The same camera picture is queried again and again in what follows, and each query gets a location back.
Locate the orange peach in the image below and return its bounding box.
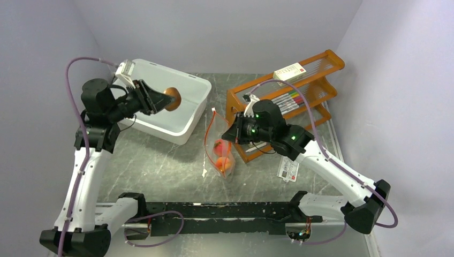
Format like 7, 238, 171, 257
215, 156, 233, 172

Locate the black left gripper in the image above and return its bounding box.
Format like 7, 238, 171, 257
108, 79, 176, 122

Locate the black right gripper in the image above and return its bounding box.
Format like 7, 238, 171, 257
222, 111, 274, 145

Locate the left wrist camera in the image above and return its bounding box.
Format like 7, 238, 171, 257
115, 59, 135, 86

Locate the clear zip top bag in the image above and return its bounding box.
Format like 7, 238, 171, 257
204, 108, 236, 180

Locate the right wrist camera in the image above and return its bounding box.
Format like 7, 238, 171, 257
243, 93, 260, 117

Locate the orange wooden shelf rack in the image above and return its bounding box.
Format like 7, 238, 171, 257
225, 49, 345, 164

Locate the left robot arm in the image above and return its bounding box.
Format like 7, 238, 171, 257
39, 79, 181, 256

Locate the red peach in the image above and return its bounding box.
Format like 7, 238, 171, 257
213, 139, 230, 157

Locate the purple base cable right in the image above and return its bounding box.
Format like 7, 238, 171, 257
291, 221, 347, 246

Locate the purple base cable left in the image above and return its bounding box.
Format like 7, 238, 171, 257
122, 210, 185, 249

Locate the white red carton box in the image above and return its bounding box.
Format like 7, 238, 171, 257
273, 63, 307, 84

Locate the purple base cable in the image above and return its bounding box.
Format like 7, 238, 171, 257
122, 210, 185, 249
291, 221, 347, 246

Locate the white plastic bin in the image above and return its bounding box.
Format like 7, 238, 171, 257
106, 58, 213, 146

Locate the coloured marker pens set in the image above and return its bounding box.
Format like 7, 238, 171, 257
272, 90, 304, 115

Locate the white paper card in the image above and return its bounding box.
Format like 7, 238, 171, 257
277, 156, 299, 183

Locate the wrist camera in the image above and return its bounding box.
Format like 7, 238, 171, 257
243, 93, 260, 117
115, 59, 135, 86

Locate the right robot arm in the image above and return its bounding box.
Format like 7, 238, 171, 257
222, 100, 391, 235

